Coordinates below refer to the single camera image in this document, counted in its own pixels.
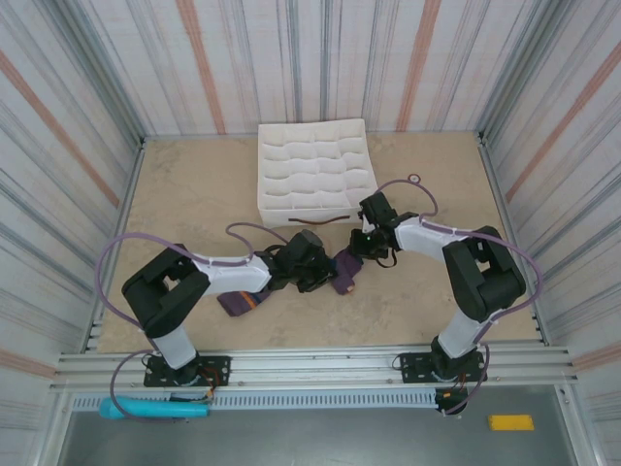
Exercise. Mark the purple sock with teal toe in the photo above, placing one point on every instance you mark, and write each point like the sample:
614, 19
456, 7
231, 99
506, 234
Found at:
347, 276

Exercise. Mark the purple sock with beige toe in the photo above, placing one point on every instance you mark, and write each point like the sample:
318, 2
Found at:
238, 303

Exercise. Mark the white fabric divided organizer box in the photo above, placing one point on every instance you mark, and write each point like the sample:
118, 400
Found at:
315, 170

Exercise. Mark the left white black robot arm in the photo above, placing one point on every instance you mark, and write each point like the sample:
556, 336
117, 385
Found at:
160, 291

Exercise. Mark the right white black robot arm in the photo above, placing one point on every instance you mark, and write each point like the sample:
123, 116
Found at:
485, 276

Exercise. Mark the teal plastic tube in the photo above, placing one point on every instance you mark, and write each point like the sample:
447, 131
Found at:
160, 411

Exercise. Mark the yellow rectangular block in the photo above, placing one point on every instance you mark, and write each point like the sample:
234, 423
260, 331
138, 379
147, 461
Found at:
511, 422

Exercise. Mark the long aluminium mounting rail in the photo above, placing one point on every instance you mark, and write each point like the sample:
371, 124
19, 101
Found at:
315, 369

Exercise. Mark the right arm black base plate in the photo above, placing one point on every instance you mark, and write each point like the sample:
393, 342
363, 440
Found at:
410, 366

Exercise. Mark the aluminium table side rail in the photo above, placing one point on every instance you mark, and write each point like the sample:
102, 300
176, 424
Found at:
496, 184
130, 184

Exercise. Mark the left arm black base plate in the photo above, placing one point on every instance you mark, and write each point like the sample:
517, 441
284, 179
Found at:
218, 369

